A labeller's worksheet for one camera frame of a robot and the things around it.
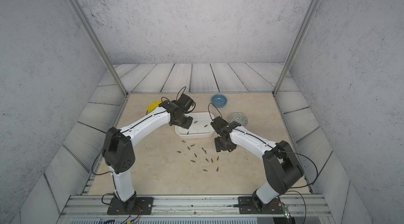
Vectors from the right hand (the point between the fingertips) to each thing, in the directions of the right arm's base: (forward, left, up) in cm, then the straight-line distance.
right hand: (223, 146), depth 86 cm
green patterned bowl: (+21, -12, -3) cm, 25 cm away
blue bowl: (+37, +1, -3) cm, 37 cm away
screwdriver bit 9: (0, +11, -6) cm, 12 cm away
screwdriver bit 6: (0, +25, -6) cm, 26 cm away
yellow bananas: (+29, +46, +1) cm, 54 cm away
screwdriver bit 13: (-10, +10, -6) cm, 16 cm away
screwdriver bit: (+17, +10, -5) cm, 20 cm away
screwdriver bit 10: (-5, +9, -7) cm, 12 cm away
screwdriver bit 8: (-3, +15, -5) cm, 17 cm away
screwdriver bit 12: (-4, +3, -6) cm, 8 cm away
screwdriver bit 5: (+1, +20, -5) cm, 20 cm away
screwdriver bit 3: (+6, +23, -6) cm, 25 cm away
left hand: (+10, +18, +7) cm, 22 cm away
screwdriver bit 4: (+4, +18, -6) cm, 19 cm away
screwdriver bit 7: (-6, +16, -5) cm, 18 cm away
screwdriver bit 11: (-5, +6, -7) cm, 10 cm away
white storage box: (+16, +14, -5) cm, 22 cm away
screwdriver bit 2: (+11, +22, -5) cm, 25 cm away
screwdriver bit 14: (-10, +4, -6) cm, 12 cm away
